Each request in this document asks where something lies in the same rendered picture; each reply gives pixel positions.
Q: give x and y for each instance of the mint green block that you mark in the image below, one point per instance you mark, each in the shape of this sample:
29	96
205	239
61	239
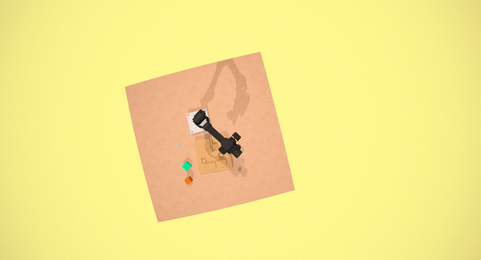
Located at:
187	166

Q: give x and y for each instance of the orange block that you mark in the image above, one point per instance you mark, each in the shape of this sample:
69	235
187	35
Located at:
188	180

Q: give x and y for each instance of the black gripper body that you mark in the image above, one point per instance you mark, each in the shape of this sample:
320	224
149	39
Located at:
236	136

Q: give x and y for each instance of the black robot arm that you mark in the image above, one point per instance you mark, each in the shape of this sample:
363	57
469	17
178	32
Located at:
228	146

